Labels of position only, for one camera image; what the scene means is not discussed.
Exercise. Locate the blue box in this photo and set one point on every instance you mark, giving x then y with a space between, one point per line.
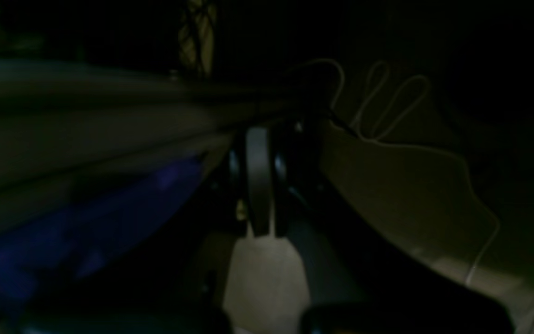
107 216

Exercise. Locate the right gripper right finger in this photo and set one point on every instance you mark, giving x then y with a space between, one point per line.
359 283

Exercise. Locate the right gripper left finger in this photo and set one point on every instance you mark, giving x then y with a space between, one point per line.
147 290

